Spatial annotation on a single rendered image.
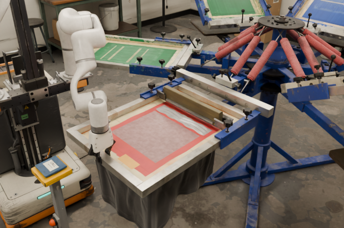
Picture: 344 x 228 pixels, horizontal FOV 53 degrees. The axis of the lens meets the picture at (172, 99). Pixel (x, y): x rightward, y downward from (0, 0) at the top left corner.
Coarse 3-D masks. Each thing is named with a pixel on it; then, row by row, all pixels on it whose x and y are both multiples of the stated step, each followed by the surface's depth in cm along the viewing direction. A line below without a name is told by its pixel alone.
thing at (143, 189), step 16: (192, 96) 206; (208, 96) 200; (112, 112) 183; (240, 112) 184; (80, 128) 170; (80, 144) 161; (208, 144) 159; (112, 160) 149; (192, 160) 151; (128, 176) 140; (160, 176) 140; (144, 192) 134
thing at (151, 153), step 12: (168, 132) 173; (180, 132) 174; (192, 132) 174; (144, 144) 165; (156, 144) 165; (168, 144) 165; (180, 144) 165; (192, 144) 165; (120, 156) 156; (132, 156) 156; (144, 156) 156; (156, 156) 157; (168, 156) 157; (144, 168) 149; (156, 168) 150
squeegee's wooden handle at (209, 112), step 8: (168, 88) 193; (168, 96) 195; (176, 96) 190; (184, 96) 186; (184, 104) 187; (192, 104) 183; (200, 104) 178; (200, 112) 180; (208, 112) 176; (216, 112) 172
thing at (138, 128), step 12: (156, 108) 194; (132, 120) 183; (144, 120) 183; (156, 120) 183; (168, 120) 183; (120, 132) 173; (132, 132) 173; (144, 132) 173; (156, 132) 173; (120, 144) 164; (132, 144) 164
